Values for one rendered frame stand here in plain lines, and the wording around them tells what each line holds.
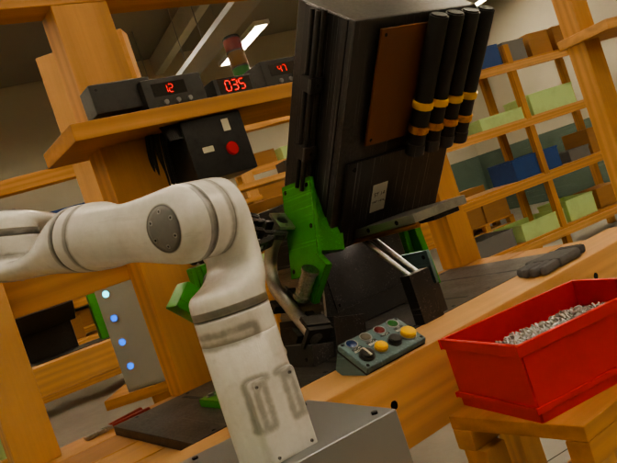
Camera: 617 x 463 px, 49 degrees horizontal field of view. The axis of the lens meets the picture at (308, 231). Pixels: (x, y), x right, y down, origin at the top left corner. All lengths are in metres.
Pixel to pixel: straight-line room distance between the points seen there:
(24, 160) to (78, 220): 10.67
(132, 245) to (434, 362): 0.67
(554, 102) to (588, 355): 6.65
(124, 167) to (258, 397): 1.01
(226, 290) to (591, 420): 0.55
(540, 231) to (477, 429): 6.11
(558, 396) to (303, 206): 0.67
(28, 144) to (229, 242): 10.89
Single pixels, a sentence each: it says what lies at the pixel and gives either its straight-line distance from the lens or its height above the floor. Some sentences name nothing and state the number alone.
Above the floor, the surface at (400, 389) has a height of 0.85.
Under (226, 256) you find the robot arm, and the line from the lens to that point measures 0.82.
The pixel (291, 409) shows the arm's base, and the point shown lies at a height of 0.99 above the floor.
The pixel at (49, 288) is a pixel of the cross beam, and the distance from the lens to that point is 1.69.
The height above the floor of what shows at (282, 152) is 2.11.
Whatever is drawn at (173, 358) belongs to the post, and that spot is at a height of 0.98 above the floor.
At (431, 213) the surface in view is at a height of 1.12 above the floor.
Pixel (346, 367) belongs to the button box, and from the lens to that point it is 1.25.
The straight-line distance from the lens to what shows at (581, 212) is 7.70.
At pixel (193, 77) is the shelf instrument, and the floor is 1.60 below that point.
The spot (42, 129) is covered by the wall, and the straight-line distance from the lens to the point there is 11.71.
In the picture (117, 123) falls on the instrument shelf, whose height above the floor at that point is 1.52.
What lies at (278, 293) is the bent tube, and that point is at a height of 1.05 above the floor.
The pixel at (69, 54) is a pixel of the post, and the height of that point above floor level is 1.73.
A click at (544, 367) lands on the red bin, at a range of 1.07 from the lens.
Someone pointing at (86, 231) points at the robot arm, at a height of 1.26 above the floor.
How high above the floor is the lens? 1.19
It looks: 1 degrees down
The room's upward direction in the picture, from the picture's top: 19 degrees counter-clockwise
